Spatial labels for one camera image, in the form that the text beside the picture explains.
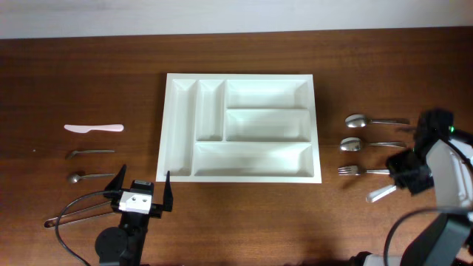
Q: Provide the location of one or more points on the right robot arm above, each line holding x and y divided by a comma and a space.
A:
441, 159

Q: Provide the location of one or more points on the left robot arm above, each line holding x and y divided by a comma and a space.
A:
123, 244

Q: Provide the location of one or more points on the pink plastic knife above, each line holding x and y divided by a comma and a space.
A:
86, 129

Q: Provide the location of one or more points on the white cutlery tray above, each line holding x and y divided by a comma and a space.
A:
239, 128

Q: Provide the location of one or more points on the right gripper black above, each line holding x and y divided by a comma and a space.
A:
403, 171

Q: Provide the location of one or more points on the large metal spoon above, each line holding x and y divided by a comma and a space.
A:
360, 121
357, 144

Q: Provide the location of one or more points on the white handled fork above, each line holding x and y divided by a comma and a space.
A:
380, 193

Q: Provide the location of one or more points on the small metal teaspoon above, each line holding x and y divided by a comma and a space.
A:
75, 178
90, 151

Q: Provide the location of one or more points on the metal tongs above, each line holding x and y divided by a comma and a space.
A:
93, 211

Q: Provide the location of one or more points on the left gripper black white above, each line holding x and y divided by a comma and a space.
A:
157, 208

